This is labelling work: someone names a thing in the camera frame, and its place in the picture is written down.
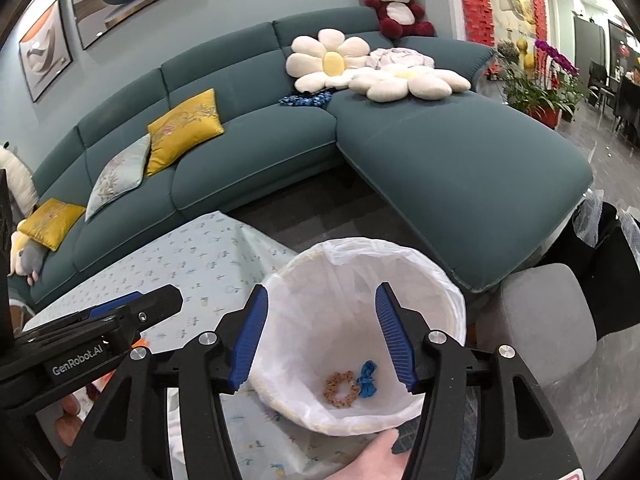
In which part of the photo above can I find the purple orchid plant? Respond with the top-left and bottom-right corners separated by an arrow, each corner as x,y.
534,39 -> 591,121

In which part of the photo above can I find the pale pink fabric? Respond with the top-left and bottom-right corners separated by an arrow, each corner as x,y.
320,430 -> 407,480

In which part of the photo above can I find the blue crumpled scrap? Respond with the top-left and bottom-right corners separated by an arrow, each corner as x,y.
354,359 -> 379,399

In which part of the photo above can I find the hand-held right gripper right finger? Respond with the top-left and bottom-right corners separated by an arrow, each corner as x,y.
375,282 -> 583,480

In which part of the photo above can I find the grey ottoman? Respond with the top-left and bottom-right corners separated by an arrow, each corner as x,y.
475,263 -> 598,386

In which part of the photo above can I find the pale folded blanket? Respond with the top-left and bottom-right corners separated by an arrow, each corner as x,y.
365,47 -> 435,71

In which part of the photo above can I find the white plastic bag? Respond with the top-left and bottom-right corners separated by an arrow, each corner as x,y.
248,236 -> 468,437

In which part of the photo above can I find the blue patterned cloth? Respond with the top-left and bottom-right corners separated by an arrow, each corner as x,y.
278,87 -> 335,109

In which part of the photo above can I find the teal corner sofa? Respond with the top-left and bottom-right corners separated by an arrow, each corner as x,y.
7,6 -> 594,311

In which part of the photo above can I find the black chair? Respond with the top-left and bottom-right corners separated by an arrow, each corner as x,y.
587,58 -> 617,108

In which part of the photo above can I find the black upright panel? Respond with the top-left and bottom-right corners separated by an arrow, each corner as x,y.
0,167 -> 13,278

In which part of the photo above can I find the red and white plush bear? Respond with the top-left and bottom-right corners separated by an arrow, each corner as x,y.
363,0 -> 436,38

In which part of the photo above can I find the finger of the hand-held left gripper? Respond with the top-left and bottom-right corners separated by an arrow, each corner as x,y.
22,284 -> 184,335
89,291 -> 145,318

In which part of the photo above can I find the grey plush toy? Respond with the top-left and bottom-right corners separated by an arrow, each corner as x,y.
7,232 -> 48,286

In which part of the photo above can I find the brown scrunchie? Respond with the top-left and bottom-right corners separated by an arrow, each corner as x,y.
323,371 -> 357,410

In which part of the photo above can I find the person's left hand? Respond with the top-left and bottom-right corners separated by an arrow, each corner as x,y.
52,391 -> 96,453

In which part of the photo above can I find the white daisy cushion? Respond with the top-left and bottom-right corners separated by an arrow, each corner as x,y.
285,28 -> 372,94
348,63 -> 472,104

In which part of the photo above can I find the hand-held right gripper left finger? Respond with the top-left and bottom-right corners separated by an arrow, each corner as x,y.
59,284 -> 271,480

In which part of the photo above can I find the yellow embroidered cushion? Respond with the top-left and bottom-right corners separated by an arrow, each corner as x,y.
146,88 -> 225,177
17,198 -> 87,252

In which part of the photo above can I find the pale blue floral tablecloth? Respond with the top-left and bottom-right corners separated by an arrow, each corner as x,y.
22,210 -> 401,480

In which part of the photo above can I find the potted green plant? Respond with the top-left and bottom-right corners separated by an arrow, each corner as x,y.
500,62 -> 563,128

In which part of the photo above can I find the pale blue embroidered cushion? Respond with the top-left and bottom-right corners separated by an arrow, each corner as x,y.
85,133 -> 152,222

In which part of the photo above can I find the clear bubble wrap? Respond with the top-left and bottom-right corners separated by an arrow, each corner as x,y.
570,187 -> 608,246

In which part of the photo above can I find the red bordered wall mural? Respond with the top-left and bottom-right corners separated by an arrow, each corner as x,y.
452,0 -> 548,46

